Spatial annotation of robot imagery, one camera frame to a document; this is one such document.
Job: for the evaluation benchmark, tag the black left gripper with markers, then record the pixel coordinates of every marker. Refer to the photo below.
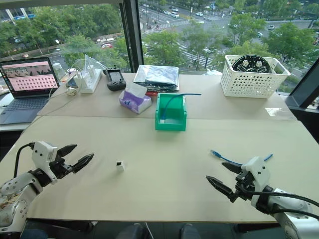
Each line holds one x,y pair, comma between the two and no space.
60,166

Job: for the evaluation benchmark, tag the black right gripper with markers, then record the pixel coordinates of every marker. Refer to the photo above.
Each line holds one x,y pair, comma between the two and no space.
243,186

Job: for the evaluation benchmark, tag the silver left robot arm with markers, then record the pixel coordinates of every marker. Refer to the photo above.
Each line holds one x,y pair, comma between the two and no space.
17,191

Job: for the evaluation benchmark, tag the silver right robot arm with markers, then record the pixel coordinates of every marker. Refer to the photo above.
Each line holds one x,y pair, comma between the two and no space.
291,211

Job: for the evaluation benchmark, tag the small white connector block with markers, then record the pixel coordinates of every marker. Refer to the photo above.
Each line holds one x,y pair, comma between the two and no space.
119,166

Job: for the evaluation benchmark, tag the white charger box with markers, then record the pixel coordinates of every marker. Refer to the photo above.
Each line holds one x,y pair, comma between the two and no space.
79,81

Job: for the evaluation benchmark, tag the small round white object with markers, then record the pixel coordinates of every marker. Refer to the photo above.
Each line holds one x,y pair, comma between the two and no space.
71,91

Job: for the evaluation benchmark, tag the white power strip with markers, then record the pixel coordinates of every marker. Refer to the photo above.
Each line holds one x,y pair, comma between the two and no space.
91,81

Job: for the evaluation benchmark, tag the purple tissue pack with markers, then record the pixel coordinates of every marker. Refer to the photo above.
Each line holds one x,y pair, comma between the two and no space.
134,100

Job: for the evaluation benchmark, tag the green plastic bin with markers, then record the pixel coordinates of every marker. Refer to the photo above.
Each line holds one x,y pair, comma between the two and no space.
170,112

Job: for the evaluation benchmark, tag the black handheld remote controller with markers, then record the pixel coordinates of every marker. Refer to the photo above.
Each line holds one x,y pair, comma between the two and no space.
115,80

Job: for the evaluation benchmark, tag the open laptop computer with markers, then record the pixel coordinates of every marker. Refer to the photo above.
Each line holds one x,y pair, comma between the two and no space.
23,87

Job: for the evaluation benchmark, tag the clear plastic bottle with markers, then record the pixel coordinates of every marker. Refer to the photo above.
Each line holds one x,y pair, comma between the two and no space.
58,71

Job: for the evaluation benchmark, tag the clear plastic bag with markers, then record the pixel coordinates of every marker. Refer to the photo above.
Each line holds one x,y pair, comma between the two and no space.
93,65

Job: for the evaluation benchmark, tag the white perforated plastic basket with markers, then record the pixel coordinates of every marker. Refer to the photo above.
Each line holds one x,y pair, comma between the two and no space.
251,79

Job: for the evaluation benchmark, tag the silver foil bag stack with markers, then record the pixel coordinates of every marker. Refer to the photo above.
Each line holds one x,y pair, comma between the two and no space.
157,78

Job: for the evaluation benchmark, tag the black round circuit board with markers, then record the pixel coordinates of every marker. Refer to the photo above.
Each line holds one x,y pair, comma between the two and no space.
251,64

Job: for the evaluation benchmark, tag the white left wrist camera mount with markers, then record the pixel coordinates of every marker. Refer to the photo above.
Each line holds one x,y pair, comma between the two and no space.
43,155

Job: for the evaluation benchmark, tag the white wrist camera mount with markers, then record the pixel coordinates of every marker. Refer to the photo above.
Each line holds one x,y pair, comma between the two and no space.
43,155
258,174

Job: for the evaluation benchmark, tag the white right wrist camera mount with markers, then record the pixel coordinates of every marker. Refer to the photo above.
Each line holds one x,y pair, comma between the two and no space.
258,174

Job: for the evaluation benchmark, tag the black window frame post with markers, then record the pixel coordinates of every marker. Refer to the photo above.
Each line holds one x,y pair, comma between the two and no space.
130,36

